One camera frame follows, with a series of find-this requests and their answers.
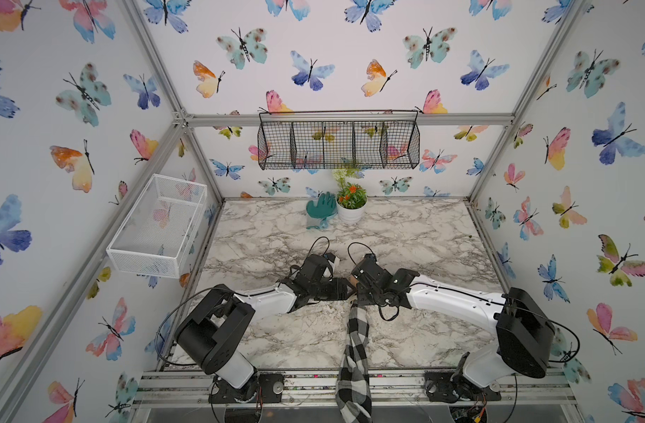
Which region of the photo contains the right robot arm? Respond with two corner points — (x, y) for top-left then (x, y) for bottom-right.
(352, 254), (562, 404)

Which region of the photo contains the plaid sleeved forearm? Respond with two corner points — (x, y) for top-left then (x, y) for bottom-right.
(336, 301), (373, 423)

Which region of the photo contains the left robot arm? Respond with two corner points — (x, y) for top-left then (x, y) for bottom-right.
(174, 253), (357, 404)

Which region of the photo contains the potted plant white pot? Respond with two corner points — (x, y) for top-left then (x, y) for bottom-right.
(332, 163), (369, 224)

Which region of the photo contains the green hand shaped holder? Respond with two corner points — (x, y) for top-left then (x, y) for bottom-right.
(306, 192), (336, 229)

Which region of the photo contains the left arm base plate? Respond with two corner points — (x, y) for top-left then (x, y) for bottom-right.
(209, 372), (285, 404)

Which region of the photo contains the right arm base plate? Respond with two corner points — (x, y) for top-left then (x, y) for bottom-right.
(424, 371), (502, 404)

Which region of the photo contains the black wire wall basket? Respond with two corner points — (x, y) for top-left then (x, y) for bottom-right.
(252, 110), (421, 171)

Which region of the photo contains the white mesh wall basket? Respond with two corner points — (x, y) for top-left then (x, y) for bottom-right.
(107, 174), (208, 278)

